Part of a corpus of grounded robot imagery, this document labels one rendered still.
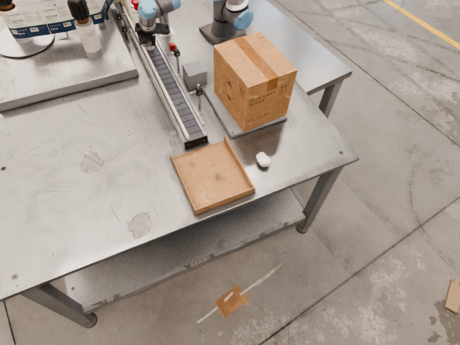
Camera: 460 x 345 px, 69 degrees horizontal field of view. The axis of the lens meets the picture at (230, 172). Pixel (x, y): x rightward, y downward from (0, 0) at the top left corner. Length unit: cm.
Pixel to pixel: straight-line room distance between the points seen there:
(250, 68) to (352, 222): 138
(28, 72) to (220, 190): 116
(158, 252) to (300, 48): 142
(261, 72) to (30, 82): 113
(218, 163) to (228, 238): 62
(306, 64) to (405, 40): 222
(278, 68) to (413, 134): 185
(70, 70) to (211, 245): 118
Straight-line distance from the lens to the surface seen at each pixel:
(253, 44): 157
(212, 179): 141
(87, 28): 187
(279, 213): 205
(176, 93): 168
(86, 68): 192
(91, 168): 153
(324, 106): 217
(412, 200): 269
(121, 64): 189
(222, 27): 204
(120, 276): 194
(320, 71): 196
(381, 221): 250
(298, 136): 160
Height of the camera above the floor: 202
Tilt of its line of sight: 56 degrees down
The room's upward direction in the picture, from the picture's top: 4 degrees clockwise
